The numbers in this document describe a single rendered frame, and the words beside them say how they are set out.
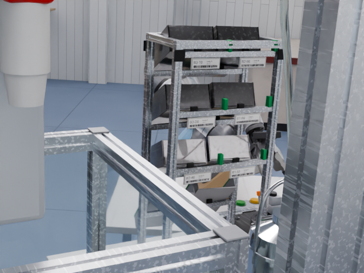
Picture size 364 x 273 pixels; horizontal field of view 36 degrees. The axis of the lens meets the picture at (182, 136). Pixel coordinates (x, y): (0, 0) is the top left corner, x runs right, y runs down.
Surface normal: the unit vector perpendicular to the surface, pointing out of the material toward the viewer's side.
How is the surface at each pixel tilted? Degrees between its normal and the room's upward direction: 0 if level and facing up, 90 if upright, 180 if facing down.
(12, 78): 98
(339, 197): 90
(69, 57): 90
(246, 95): 65
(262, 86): 90
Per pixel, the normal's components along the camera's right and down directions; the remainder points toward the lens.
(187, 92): 0.29, -0.15
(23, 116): 0.46, 0.27
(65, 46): -0.02, 0.27
